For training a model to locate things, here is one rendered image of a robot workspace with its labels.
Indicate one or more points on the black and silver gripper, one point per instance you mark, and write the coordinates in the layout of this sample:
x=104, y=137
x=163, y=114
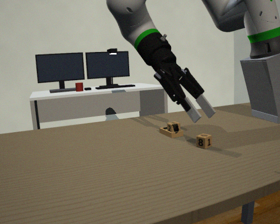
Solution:
x=171, y=76

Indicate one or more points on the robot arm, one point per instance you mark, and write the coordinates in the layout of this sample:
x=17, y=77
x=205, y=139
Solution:
x=260, y=18

